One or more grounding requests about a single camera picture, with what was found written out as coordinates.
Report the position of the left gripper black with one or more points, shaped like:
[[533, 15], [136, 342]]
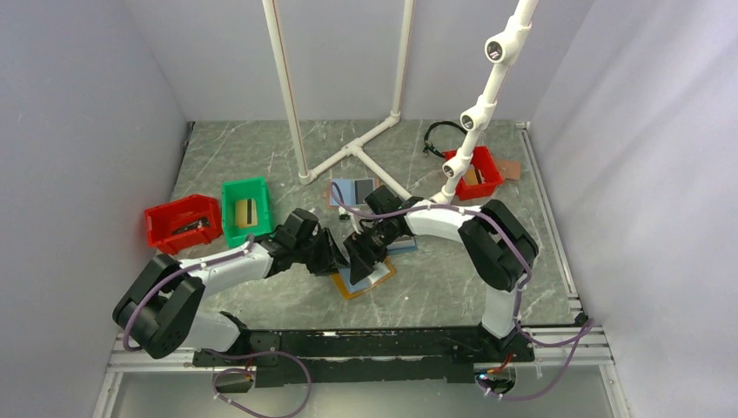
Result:
[[332, 259]]

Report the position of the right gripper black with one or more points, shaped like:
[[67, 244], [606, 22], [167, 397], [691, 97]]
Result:
[[361, 256]]

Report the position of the orange card holder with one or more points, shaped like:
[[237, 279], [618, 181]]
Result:
[[381, 273]]

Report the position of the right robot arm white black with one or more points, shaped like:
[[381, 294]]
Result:
[[500, 248]]

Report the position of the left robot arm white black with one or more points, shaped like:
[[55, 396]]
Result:
[[161, 311]]

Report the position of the blue open card holder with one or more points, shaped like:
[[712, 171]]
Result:
[[402, 244]]

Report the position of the beige card in green bin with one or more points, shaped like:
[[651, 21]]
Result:
[[245, 213]]

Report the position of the brown flat card holder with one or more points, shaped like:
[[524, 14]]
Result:
[[509, 170]]

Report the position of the green plastic bin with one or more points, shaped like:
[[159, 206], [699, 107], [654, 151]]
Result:
[[251, 188]]

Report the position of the left red plastic bin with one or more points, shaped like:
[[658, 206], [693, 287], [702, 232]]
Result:
[[183, 223]]

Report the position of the red plastic bin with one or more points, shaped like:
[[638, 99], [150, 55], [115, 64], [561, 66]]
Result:
[[481, 177], [183, 223]]

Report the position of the right red plastic bin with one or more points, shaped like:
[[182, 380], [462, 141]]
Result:
[[481, 177]]

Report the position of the white pvc pipe frame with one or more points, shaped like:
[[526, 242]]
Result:
[[354, 148]]

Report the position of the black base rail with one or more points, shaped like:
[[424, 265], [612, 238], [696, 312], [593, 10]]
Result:
[[452, 354]]

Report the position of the white pvc camera mast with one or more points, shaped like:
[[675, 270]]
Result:
[[502, 50]]

